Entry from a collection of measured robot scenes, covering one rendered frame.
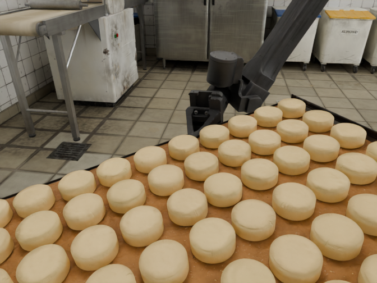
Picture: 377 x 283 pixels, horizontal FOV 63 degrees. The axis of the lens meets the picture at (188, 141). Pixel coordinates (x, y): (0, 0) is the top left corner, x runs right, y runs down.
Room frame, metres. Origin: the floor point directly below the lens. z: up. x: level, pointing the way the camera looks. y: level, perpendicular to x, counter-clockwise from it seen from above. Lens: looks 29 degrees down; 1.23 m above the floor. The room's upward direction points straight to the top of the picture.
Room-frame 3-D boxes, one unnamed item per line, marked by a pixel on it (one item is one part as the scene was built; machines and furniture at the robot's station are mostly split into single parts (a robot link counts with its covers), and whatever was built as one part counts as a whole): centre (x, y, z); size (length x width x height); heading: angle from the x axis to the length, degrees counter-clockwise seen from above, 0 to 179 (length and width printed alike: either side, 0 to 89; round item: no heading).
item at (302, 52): (4.44, -1.42, 0.38); 0.64 x 0.54 x 0.77; 174
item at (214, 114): (0.51, -0.02, 0.96); 0.09 x 0.07 x 0.07; 162
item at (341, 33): (4.35, -2.06, 0.38); 0.64 x 0.54 x 0.77; 172
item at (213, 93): (0.58, -0.04, 0.98); 0.07 x 0.07 x 0.10; 72
